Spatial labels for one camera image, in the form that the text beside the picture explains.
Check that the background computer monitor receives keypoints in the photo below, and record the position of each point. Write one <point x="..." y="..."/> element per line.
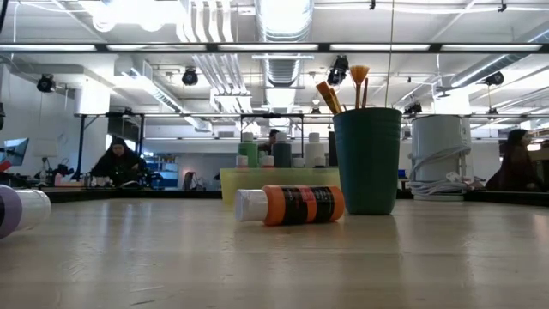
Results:
<point x="13" y="152"/>

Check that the orange paint bottle black label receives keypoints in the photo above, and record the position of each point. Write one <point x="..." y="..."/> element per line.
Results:
<point x="296" y="206"/>

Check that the silver slanted ceiling duct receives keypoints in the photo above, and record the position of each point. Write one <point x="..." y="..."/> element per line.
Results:
<point x="480" y="73"/>

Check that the person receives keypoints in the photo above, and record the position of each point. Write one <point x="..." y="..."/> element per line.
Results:
<point x="271" y="139"/>
<point x="118" y="165"/>
<point x="514" y="167"/>

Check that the small blue box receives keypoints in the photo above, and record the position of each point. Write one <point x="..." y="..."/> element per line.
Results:
<point x="402" y="173"/>

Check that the dark green plastic cup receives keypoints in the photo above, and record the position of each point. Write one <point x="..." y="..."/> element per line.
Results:
<point x="368" y="163"/>

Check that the black background robot arm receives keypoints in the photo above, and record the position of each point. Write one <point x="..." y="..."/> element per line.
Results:
<point x="60" y="171"/>

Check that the white paint bottle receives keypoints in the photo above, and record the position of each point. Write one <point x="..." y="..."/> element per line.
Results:
<point x="314" y="152"/>

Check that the green paint bottle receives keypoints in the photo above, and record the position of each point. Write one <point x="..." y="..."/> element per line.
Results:
<point x="249" y="154"/>

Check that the blue storage shelf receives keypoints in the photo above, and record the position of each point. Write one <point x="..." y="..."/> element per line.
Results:
<point x="165" y="171"/>

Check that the yellow plastic tray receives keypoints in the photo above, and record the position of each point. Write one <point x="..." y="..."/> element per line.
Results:
<point x="257" y="184"/>

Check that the black paintbrush yellow ferrule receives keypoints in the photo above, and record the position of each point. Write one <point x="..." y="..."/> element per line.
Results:
<point x="359" y="73"/>

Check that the black overhead camera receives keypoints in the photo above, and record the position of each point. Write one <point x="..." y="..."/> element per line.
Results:
<point x="45" y="83"/>
<point x="338" y="70"/>
<point x="494" y="78"/>
<point x="190" y="76"/>
<point x="412" y="108"/>

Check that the silver round ceiling duct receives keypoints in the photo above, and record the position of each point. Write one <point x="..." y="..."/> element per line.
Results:
<point x="283" y="26"/>

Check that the tall dark grey paint bottle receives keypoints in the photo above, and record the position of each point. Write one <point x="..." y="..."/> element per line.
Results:
<point x="282" y="156"/>

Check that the black overhead frame beam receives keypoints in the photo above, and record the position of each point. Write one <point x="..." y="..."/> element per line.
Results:
<point x="101" y="48"/>

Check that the purple paint bottle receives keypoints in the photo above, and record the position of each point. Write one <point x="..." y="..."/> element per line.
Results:
<point x="21" y="210"/>

